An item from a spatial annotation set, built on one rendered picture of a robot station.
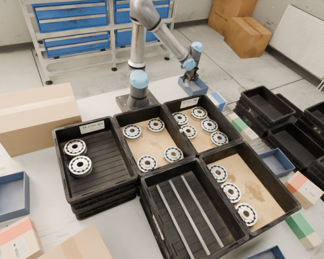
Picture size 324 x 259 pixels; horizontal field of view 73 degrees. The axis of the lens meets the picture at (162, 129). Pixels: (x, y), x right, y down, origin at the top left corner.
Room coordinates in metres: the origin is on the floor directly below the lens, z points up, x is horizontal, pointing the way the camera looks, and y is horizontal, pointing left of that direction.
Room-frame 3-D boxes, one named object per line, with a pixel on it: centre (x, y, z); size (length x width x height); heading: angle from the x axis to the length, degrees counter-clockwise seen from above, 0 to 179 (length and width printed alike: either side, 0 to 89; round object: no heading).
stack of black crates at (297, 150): (1.27, -1.12, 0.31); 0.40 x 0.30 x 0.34; 36
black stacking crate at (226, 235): (0.38, -0.17, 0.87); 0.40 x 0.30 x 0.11; 33
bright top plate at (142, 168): (0.59, 0.04, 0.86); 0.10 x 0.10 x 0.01
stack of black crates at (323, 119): (1.51, -1.44, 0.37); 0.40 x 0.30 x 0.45; 36
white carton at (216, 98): (1.24, -0.31, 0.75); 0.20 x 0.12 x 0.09; 125
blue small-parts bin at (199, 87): (1.45, -0.18, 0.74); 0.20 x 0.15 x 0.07; 37
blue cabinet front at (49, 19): (2.27, 1.10, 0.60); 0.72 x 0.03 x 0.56; 126
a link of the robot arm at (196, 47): (1.39, -0.13, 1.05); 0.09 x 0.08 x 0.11; 109
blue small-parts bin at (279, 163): (0.80, -0.68, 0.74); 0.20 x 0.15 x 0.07; 119
